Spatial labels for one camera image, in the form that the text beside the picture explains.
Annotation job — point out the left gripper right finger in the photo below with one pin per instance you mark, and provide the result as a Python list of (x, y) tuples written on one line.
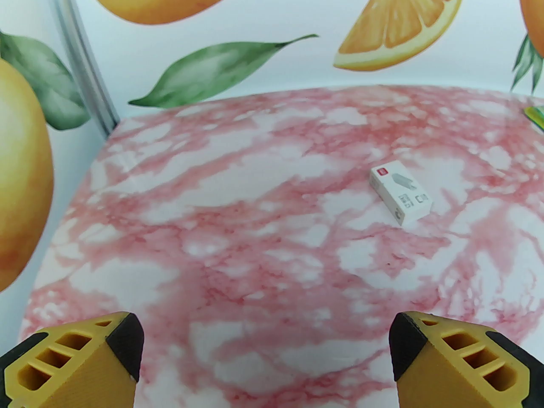
[(446, 381)]

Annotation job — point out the green snack packet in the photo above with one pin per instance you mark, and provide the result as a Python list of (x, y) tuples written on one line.
[(537, 118)]

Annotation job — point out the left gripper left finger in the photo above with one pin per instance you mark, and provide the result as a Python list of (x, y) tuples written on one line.
[(80, 368)]

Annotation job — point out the white charger box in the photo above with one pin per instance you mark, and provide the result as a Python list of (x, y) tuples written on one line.
[(399, 191)]

